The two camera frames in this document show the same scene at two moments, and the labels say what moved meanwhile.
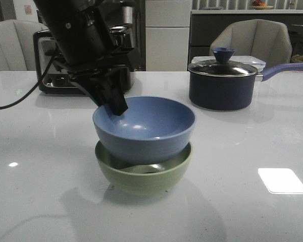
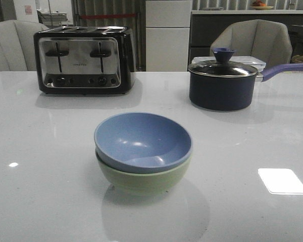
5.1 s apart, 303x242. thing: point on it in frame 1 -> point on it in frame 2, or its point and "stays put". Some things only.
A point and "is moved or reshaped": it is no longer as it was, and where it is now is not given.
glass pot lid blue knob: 222,67 stays put
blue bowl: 152,129 is moved or reshaped
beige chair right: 269,40 stays put
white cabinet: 167,28 stays put
